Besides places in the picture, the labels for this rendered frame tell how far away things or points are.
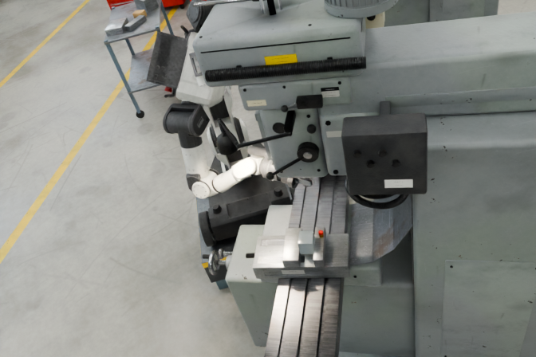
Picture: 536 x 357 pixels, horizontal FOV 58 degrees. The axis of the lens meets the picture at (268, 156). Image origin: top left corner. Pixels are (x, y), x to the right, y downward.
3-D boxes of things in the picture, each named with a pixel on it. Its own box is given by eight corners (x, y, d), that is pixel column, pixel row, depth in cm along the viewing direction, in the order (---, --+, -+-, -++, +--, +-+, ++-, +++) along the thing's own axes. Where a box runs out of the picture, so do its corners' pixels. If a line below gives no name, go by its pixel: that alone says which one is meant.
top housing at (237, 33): (204, 90, 144) (187, 42, 134) (225, 46, 163) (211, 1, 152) (364, 78, 131) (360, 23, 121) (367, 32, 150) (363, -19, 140)
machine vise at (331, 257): (256, 279, 180) (249, 261, 173) (261, 246, 191) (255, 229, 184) (350, 277, 172) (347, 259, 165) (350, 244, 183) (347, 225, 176)
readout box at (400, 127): (348, 199, 128) (340, 139, 115) (350, 175, 135) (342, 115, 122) (427, 198, 123) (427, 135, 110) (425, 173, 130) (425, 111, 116)
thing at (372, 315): (253, 347, 246) (222, 280, 208) (264, 292, 269) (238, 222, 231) (417, 358, 225) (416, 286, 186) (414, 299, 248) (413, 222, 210)
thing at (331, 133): (327, 178, 161) (317, 117, 144) (333, 132, 178) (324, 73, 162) (386, 178, 156) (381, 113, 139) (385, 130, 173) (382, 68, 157)
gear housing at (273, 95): (243, 113, 148) (235, 86, 142) (258, 71, 166) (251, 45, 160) (352, 107, 139) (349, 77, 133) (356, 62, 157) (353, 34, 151)
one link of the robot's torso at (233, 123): (214, 141, 258) (187, 63, 231) (245, 132, 258) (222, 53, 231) (215, 157, 245) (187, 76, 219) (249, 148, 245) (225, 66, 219)
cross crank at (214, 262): (206, 280, 229) (199, 264, 222) (212, 259, 238) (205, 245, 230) (237, 280, 225) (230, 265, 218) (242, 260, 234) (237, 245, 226)
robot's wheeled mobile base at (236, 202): (204, 174, 319) (189, 135, 298) (280, 152, 319) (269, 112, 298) (213, 246, 270) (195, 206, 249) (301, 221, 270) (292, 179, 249)
